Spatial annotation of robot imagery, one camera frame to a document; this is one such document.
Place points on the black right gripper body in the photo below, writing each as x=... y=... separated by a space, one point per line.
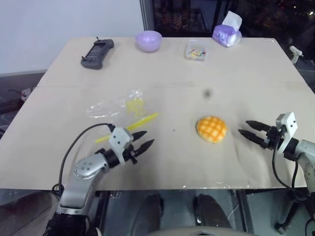
x=270 y=137

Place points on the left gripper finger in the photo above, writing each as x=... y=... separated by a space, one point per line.
x=145 y=146
x=139 y=135

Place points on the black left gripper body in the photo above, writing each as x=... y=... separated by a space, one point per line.
x=130 y=152

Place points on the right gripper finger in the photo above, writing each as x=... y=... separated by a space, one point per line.
x=253 y=137
x=257 y=126

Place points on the clear yellow zip plastic bag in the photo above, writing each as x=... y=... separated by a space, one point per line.
x=134 y=105

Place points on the yellow pineapple bun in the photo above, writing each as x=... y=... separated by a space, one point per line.
x=211 y=129

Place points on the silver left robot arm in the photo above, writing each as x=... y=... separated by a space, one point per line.
x=83 y=172

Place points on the dark rounded shape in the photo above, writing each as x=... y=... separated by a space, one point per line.
x=210 y=211
x=151 y=214

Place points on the black tripod stand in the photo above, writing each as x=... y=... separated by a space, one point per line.
x=289 y=211

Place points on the white plastic tool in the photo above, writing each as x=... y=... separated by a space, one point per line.
x=296 y=52

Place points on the dark grey remote controller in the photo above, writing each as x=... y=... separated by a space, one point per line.
x=97 y=54

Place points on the purple bowl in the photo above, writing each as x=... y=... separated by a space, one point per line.
x=148 y=41

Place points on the purple tissue pack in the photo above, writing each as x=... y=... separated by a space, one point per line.
x=226 y=34

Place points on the clear box of coloured bits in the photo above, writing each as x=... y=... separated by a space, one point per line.
x=195 y=51

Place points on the red and white floor clutter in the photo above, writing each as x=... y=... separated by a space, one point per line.
x=25 y=93

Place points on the grey brown padded shape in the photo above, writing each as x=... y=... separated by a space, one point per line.
x=22 y=214

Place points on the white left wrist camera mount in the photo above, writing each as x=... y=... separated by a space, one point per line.
x=119 y=141

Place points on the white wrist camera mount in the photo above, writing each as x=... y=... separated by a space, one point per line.
x=119 y=141
x=289 y=127

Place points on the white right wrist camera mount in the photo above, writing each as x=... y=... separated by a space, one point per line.
x=289 y=127

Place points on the grey window frame post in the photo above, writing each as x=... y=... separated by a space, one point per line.
x=147 y=14

